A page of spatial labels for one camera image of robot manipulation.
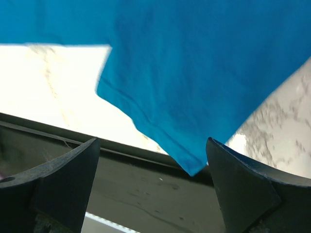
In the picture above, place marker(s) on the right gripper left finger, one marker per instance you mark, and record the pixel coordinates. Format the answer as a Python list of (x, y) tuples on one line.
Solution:
[(51, 197)]

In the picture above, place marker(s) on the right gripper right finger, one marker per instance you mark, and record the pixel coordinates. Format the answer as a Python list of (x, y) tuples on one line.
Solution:
[(257, 198)]

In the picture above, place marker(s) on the blue t-shirt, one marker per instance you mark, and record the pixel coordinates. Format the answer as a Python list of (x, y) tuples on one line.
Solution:
[(182, 70)]

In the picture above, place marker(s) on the clear plastic bin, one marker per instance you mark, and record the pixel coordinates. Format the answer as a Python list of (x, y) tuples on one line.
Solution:
[(145, 191)]

